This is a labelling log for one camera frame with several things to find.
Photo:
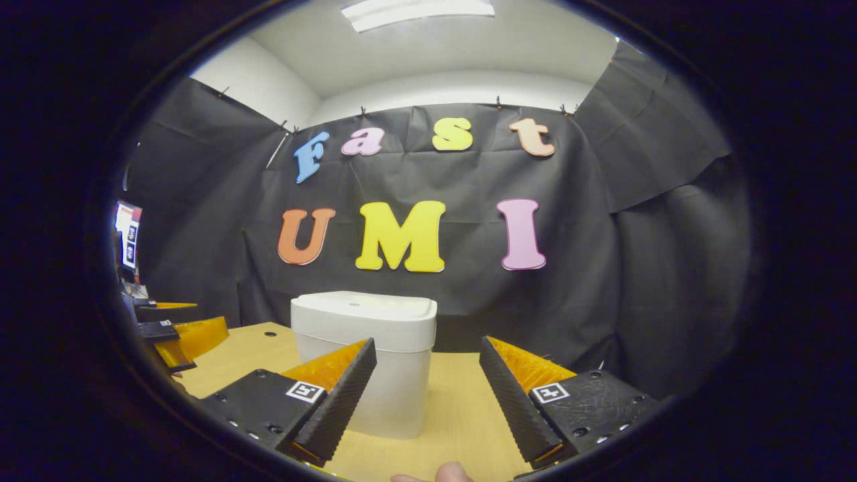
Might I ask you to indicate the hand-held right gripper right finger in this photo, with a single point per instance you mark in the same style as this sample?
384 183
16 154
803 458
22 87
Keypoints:
510 402

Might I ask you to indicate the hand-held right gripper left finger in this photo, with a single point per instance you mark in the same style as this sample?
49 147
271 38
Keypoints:
338 402

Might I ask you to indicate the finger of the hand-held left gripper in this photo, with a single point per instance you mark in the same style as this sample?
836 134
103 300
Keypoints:
164 313
197 335

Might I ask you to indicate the white desktop garbage bin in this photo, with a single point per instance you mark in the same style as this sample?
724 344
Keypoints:
375 321

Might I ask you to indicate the wooden desktop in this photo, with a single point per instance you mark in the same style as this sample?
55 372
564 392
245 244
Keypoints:
462 415

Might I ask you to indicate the computer monitor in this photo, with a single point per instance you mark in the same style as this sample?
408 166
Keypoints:
128 234

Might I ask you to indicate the black backdrop cloth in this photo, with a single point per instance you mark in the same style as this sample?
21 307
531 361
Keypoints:
469 301

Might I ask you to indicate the ceiling light panel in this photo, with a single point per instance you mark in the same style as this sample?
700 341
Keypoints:
418 13

